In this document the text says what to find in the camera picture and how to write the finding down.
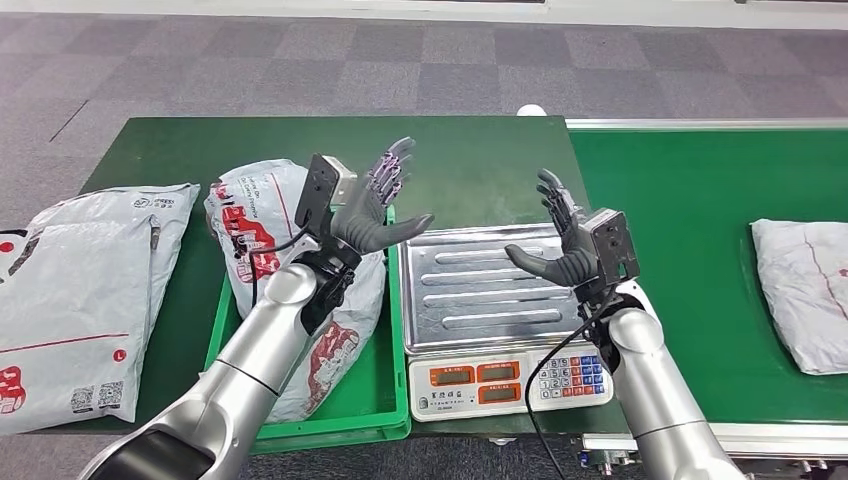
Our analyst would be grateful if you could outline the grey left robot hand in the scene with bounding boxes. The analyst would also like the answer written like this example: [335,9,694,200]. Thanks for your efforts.
[329,137,435,256]

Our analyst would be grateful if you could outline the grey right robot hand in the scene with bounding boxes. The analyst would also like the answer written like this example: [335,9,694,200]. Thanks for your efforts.
[504,168,601,289]

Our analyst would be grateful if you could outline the grey parcel bold red print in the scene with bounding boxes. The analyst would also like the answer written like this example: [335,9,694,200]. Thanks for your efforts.
[203,158,319,303]

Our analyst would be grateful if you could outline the grey parcel faint print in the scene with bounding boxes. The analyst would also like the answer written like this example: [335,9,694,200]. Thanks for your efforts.
[264,251,388,425]

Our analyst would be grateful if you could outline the green conveyor belt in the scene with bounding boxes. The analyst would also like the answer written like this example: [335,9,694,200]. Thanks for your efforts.
[566,117,848,468]

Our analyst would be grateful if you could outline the grey parcel thin red line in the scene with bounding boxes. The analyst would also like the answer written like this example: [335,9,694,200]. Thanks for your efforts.
[750,218,848,377]

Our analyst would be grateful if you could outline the steel scale tray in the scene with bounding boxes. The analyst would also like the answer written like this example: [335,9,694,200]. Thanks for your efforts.
[399,223,614,356]

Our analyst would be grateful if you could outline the white electronic scale body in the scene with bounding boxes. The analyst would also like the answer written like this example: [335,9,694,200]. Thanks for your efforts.
[407,347,614,423]

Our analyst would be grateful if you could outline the green plastic crate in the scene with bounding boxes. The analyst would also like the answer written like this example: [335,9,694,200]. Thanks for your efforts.
[201,205,412,455]

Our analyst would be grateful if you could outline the flat grey express mailer bag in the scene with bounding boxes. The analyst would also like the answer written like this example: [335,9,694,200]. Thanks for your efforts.
[29,184,201,333]

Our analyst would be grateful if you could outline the large flat grey mailer bag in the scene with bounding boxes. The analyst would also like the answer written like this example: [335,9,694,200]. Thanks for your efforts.
[0,218,155,437]

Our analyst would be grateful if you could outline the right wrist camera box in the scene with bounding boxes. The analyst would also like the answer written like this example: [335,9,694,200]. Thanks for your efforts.
[582,207,642,283]

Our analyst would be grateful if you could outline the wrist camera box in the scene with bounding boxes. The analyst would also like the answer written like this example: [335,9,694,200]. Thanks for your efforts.
[582,207,642,283]
[293,153,359,238]

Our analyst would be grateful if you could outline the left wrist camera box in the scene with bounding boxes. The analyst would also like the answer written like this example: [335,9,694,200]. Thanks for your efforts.
[293,153,359,238]

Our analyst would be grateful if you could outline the black left camera cable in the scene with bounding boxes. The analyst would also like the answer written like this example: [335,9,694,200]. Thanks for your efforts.
[246,228,313,309]

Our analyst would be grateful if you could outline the black camera cable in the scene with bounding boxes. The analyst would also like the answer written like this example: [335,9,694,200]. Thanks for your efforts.
[246,228,313,309]
[523,291,619,480]

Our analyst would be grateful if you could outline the black right camera cable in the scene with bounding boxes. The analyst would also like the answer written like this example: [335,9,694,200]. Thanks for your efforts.
[523,291,619,480]

